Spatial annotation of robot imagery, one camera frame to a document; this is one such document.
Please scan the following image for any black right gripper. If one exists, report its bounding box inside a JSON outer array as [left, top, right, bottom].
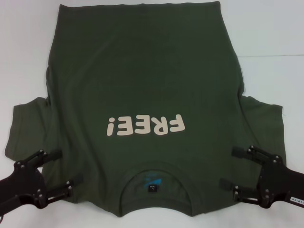
[[218, 145, 304, 211]]

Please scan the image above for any dark green FREE t-shirt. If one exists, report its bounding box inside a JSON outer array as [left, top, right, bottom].
[[4, 1, 287, 219]]

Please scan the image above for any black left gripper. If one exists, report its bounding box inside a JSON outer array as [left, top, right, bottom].
[[0, 148, 85, 209]]

